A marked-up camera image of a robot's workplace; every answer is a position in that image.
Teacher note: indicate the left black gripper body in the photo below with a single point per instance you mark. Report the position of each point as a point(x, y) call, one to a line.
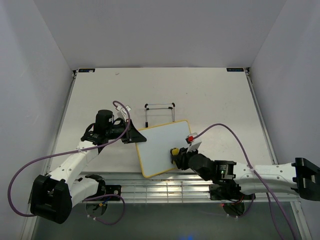
point(115, 131)

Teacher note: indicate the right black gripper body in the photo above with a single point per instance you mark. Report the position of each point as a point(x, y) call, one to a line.
point(184, 158)

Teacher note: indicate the yellow black whiteboard eraser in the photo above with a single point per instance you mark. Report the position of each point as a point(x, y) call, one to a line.
point(174, 152)

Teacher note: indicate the yellow framed whiteboard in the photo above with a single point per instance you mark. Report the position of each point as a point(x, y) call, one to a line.
point(154, 154)

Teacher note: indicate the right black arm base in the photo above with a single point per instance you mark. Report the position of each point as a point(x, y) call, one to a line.
point(228, 193)

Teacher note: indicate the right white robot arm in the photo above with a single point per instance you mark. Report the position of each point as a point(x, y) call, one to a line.
point(234, 179)

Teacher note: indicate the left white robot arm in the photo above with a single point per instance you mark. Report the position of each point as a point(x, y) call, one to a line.
point(54, 195)

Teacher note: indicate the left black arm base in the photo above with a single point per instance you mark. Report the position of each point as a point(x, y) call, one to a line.
point(108, 192)

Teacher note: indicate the black metal whiteboard stand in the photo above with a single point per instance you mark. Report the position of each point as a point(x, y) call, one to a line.
point(159, 106)

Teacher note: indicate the left dark corner label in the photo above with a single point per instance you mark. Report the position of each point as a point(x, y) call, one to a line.
point(86, 70)

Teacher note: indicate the dark corner label sticker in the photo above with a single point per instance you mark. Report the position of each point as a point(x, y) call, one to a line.
point(235, 69)

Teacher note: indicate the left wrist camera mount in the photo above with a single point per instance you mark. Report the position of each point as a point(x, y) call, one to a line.
point(122, 112)

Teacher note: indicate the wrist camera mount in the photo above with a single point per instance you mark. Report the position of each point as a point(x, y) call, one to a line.
point(193, 141)
point(122, 112)

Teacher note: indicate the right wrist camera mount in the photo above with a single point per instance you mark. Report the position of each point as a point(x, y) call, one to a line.
point(193, 141)

